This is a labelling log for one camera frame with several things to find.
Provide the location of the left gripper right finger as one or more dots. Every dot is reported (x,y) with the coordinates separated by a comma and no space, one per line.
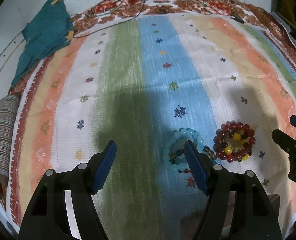
(253,215)

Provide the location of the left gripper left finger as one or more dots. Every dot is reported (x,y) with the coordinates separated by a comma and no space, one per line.
(46,215)

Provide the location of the striped folded fabric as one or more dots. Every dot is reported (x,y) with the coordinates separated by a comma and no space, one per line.
(8,112)

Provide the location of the black plug on blanket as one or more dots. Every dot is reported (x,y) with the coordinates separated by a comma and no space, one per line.
(237,18)

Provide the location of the striped colourful bed sheet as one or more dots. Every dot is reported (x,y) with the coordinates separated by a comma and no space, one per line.
(150,109)

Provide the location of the brown floral blanket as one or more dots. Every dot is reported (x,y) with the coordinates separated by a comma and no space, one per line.
(188,2)

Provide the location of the teal quilted cloth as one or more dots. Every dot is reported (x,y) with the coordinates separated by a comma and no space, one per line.
(47,32)

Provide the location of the white wire rack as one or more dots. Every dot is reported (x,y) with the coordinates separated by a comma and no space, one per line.
(287,25)

